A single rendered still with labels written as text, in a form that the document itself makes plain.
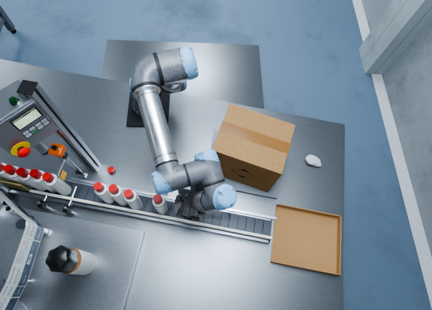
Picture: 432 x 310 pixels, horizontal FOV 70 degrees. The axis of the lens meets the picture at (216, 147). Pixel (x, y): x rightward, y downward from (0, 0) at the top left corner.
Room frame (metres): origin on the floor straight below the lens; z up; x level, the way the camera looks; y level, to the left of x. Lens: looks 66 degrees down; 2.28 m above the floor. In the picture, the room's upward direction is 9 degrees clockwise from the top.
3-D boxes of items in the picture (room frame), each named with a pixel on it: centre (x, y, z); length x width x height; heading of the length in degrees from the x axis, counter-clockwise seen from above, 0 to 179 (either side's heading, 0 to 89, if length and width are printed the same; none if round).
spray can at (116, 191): (0.29, 0.37, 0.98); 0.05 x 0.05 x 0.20
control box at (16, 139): (0.38, 0.63, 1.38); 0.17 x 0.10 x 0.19; 143
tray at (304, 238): (0.26, -0.47, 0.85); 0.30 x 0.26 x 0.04; 88
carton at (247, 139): (0.59, -0.15, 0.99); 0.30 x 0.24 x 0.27; 79
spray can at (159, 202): (0.28, 0.19, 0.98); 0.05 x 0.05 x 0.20
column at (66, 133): (0.44, 0.56, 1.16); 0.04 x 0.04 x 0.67; 88
